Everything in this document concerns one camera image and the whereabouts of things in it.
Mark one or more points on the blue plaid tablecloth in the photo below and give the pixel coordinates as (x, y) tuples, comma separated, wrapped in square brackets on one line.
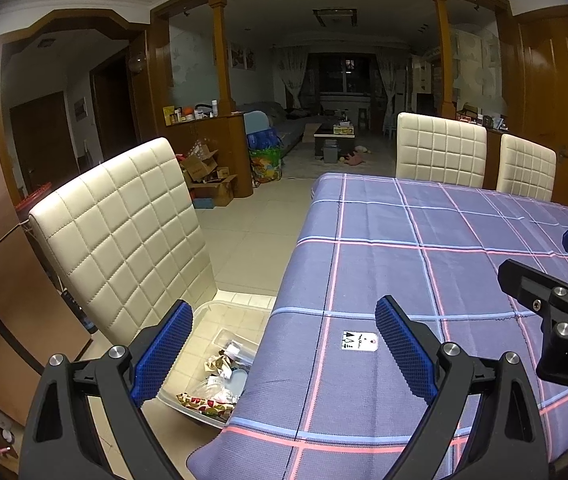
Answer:
[(388, 240)]

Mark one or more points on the red round basket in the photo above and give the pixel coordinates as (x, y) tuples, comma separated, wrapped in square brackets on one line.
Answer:
[(34, 200)]

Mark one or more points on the patterned curtain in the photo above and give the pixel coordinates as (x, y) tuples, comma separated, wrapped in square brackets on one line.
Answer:
[(391, 85), (291, 75)]

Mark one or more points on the large cardboard box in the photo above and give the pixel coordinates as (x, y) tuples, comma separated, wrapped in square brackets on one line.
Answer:
[(216, 191)]

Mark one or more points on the dark window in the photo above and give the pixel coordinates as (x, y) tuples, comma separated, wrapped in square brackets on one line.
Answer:
[(346, 75)]

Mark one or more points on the wall pictures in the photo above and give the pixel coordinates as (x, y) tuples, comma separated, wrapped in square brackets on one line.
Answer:
[(241, 55)]

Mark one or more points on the red patterned wrapper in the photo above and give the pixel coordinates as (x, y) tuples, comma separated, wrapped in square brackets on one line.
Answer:
[(204, 405)]

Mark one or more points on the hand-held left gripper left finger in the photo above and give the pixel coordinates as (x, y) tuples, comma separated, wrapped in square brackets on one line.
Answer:
[(161, 355)]

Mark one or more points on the clear plastic tray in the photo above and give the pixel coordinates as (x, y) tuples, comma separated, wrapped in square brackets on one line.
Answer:
[(236, 345)]

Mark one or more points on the clear plastic storage bin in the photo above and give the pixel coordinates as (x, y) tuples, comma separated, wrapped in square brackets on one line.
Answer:
[(234, 312)]

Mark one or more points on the gold snack wrapper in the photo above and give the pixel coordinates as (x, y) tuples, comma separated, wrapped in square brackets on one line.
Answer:
[(221, 364)]

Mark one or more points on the wooden sideboard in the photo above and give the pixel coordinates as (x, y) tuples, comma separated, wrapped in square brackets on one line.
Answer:
[(492, 160)]

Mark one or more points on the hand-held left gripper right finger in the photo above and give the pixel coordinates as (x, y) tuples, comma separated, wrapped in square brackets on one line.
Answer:
[(406, 350)]

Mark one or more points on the small blue box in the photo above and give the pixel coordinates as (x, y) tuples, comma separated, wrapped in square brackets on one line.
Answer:
[(204, 204)]

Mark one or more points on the pink toy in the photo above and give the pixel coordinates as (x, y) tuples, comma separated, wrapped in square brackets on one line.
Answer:
[(352, 156)]

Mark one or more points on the wooden partition counter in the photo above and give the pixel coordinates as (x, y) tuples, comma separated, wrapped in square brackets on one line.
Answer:
[(234, 155)]

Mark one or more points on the cream quilted dining chair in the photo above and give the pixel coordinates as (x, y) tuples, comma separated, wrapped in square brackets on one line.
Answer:
[(441, 150), (124, 240), (526, 167)]

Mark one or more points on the row of small containers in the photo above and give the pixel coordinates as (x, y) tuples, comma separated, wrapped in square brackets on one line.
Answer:
[(189, 113)]

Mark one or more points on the open cardboard box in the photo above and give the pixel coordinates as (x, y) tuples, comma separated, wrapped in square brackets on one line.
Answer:
[(199, 165)]

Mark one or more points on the grey sofa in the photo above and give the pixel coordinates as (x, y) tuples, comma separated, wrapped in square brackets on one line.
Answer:
[(289, 122)]

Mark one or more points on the clear plastic round lid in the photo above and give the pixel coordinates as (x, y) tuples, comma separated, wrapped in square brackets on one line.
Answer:
[(209, 388)]

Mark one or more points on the dark wooden door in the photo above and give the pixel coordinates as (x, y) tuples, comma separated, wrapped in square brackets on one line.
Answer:
[(44, 145)]

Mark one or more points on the ceiling lamp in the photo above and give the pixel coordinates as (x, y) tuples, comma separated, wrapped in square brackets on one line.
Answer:
[(335, 16)]

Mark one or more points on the dark coffee table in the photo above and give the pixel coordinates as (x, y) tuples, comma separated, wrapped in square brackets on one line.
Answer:
[(334, 137)]

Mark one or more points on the light blue chair back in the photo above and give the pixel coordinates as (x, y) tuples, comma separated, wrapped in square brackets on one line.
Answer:
[(256, 122)]

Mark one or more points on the small wall frame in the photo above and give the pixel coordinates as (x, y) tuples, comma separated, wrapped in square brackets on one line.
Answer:
[(80, 109)]

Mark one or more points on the colourful shopping bag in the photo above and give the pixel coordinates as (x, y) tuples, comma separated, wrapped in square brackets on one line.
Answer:
[(265, 160)]

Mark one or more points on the light wooden door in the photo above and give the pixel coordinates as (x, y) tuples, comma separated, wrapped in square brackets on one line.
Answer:
[(558, 110)]

